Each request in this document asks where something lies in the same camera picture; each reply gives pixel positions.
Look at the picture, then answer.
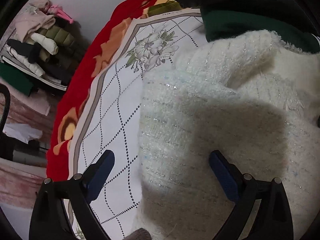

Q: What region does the dark green striped-cuff garment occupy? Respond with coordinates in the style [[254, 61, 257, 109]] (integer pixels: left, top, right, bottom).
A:
[[201, 6, 320, 54]]

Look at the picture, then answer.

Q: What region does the olive puffer jacket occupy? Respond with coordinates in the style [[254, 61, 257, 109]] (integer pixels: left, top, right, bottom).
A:
[[35, 24, 75, 47]]

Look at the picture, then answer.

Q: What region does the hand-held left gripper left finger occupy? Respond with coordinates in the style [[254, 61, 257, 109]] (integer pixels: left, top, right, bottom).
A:
[[29, 149, 115, 240]]

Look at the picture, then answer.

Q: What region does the pink plush toy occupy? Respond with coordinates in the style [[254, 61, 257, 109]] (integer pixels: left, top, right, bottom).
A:
[[47, 4, 74, 23]]

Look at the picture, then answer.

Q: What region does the green hanging garment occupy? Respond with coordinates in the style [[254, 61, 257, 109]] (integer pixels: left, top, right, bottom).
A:
[[0, 62, 34, 96]]

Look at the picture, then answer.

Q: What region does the white crumpled cloth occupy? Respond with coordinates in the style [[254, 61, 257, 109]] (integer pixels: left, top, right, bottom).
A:
[[2, 124, 43, 144]]

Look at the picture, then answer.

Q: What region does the pink hanging garment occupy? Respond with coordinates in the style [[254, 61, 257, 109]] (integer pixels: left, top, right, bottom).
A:
[[0, 79, 50, 128]]

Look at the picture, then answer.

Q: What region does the white floral printed mat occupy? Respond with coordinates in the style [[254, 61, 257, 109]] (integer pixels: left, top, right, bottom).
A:
[[67, 8, 209, 240]]

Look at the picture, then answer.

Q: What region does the white puffer jacket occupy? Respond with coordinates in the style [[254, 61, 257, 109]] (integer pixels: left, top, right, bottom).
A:
[[2, 32, 59, 77]]

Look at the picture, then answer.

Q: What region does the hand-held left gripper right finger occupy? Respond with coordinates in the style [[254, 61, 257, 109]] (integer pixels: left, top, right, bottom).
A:
[[209, 150, 293, 240]]

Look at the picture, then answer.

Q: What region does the pink fluffy robe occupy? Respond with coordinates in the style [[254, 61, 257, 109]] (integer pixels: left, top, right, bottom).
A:
[[15, 0, 55, 42]]

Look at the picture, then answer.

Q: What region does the brown knitted cloth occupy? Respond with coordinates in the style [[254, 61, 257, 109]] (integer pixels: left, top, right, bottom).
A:
[[125, 228, 152, 240]]

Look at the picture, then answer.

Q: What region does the red floral blanket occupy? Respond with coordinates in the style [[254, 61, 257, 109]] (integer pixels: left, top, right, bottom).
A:
[[46, 0, 200, 205]]

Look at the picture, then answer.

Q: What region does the black hanging garment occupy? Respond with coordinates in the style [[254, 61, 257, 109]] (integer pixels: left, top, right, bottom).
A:
[[6, 39, 43, 64]]

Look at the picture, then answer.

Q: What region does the black curved frame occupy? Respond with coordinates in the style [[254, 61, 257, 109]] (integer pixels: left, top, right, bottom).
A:
[[0, 84, 12, 160]]

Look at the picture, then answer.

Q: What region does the white fuzzy sweater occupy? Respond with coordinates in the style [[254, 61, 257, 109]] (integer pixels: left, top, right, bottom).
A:
[[131, 29, 320, 240]]

